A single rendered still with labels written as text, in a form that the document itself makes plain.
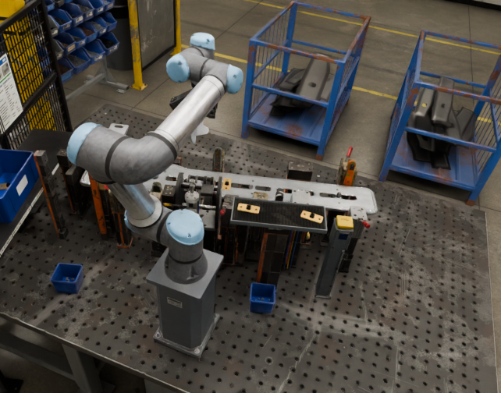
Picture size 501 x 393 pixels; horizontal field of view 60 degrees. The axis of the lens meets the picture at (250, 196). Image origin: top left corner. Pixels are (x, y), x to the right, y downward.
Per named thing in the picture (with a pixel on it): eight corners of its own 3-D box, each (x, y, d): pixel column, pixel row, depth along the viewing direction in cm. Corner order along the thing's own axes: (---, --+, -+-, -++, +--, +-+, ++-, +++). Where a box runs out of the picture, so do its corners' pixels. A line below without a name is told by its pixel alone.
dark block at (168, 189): (179, 250, 211) (176, 185, 183) (175, 262, 205) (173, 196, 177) (168, 249, 210) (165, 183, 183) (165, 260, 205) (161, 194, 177)
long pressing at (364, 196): (371, 185, 215) (372, 183, 214) (378, 217, 198) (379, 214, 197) (94, 156, 213) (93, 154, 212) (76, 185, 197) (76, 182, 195)
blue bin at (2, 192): (40, 175, 193) (33, 151, 185) (11, 223, 171) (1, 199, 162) (3, 171, 193) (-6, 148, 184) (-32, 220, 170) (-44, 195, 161)
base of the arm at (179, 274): (196, 290, 146) (196, 271, 140) (156, 275, 149) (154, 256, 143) (214, 258, 157) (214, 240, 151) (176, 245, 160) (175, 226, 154)
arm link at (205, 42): (183, 37, 131) (198, 29, 137) (183, 71, 138) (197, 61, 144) (206, 44, 129) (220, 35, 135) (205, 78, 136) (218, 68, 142)
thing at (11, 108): (25, 111, 210) (6, 49, 189) (1, 137, 193) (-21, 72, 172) (20, 111, 210) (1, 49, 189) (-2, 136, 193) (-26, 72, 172)
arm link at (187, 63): (196, 65, 121) (215, 52, 129) (162, 54, 124) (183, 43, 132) (196, 90, 126) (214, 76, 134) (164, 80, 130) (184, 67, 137)
